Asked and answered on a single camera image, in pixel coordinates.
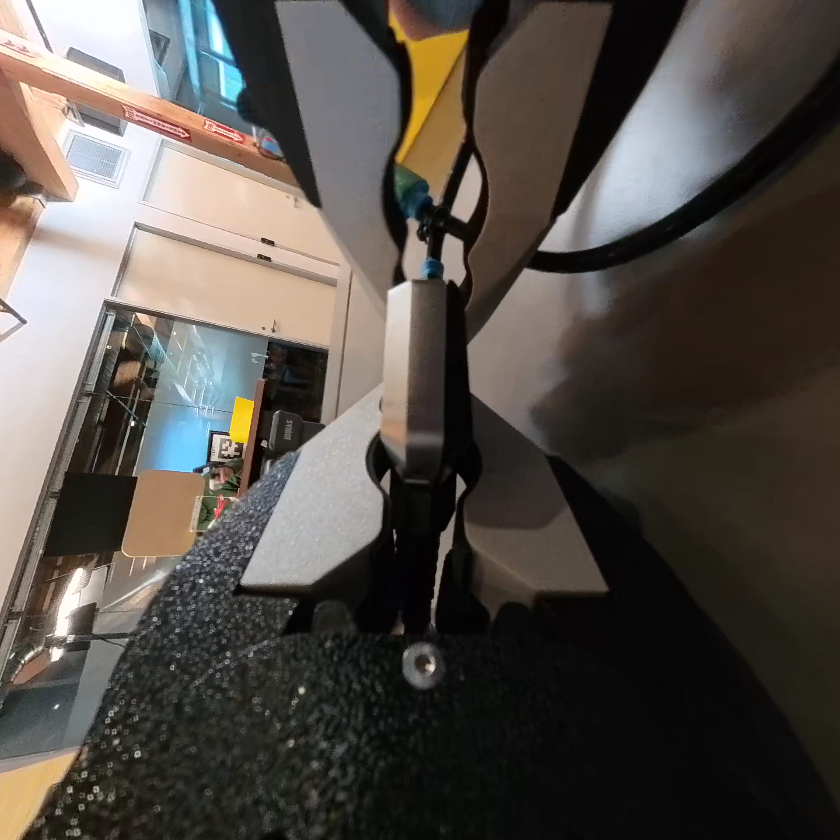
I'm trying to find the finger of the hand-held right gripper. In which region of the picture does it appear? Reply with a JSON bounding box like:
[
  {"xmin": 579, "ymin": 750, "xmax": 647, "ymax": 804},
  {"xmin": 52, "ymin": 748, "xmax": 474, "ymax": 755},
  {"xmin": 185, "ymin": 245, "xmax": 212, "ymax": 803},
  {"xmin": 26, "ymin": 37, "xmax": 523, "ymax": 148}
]
[
  {"xmin": 462, "ymin": 0, "xmax": 618, "ymax": 342},
  {"xmin": 274, "ymin": 0, "xmax": 411, "ymax": 309}
]

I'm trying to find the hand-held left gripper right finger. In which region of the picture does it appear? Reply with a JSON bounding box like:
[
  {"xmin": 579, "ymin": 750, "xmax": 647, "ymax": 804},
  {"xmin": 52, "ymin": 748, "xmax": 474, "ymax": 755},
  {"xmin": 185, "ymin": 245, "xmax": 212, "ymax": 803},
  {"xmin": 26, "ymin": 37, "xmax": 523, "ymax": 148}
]
[{"xmin": 456, "ymin": 392, "xmax": 611, "ymax": 611}]

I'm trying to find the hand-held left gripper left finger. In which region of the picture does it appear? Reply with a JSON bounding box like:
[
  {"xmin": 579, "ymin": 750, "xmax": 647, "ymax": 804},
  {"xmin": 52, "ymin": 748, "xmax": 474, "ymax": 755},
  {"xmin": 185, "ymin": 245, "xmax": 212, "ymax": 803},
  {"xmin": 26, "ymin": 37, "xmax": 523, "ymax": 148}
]
[{"xmin": 238, "ymin": 384, "xmax": 395, "ymax": 618}]

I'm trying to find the large yellow plastic bin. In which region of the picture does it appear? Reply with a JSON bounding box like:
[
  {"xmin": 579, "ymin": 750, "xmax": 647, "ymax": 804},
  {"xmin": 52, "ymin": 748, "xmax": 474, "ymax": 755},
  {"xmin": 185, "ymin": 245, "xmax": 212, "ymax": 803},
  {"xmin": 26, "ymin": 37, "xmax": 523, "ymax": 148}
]
[{"xmin": 387, "ymin": 16, "xmax": 470, "ymax": 173}]

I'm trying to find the black braided hdmi cable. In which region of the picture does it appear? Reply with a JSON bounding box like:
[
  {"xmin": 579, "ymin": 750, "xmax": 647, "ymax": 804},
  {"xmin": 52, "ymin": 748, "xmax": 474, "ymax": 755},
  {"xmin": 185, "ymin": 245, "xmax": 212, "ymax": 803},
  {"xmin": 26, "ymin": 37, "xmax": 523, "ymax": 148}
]
[{"xmin": 392, "ymin": 85, "xmax": 840, "ymax": 284}]

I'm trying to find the silver multiport adapter hub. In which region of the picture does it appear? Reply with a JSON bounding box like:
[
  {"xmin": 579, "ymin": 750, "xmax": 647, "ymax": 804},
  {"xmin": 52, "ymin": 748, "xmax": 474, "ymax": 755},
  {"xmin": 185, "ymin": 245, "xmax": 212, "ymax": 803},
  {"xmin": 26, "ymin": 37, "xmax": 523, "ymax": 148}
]
[{"xmin": 381, "ymin": 279, "xmax": 475, "ymax": 526}]

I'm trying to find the black hard case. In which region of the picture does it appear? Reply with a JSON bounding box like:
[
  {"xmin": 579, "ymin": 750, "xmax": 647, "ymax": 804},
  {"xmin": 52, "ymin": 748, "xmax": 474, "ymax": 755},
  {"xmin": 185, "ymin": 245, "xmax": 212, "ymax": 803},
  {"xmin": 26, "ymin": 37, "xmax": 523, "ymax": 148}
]
[{"xmin": 259, "ymin": 410, "xmax": 326, "ymax": 454}]

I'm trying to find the white door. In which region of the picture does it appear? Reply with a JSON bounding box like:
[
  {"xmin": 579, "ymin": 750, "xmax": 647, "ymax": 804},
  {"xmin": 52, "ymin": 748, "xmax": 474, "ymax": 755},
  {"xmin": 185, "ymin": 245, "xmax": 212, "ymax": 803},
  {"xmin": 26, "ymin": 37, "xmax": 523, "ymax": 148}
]
[
  {"xmin": 112, "ymin": 223, "xmax": 342, "ymax": 349},
  {"xmin": 141, "ymin": 141, "xmax": 342, "ymax": 263}
]

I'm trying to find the tan rounded board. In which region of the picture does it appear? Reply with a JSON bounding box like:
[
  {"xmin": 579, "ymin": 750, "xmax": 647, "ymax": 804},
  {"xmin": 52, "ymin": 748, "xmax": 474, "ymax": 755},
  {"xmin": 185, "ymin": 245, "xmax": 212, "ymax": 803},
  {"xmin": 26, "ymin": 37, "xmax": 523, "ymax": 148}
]
[{"xmin": 121, "ymin": 469, "xmax": 206, "ymax": 559}]

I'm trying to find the black rectangular panel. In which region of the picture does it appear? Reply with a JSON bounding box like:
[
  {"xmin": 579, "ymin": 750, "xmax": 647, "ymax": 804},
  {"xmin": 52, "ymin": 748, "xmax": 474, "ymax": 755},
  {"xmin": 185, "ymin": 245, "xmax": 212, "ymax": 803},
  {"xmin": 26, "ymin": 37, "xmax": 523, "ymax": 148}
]
[{"xmin": 42, "ymin": 474, "xmax": 139, "ymax": 559}]

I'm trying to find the white wall vent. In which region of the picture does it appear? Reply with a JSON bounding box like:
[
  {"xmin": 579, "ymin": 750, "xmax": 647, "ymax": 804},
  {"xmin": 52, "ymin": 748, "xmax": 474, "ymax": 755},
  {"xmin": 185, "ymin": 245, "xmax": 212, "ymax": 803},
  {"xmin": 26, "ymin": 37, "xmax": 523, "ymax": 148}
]
[{"xmin": 63, "ymin": 129, "xmax": 130, "ymax": 189}]

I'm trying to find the wooden post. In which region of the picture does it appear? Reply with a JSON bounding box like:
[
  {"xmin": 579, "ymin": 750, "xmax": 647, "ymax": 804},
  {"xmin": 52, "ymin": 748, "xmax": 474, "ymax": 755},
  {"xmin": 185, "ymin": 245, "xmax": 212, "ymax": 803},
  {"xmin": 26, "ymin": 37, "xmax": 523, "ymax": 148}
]
[{"xmin": 0, "ymin": 46, "xmax": 296, "ymax": 188}]

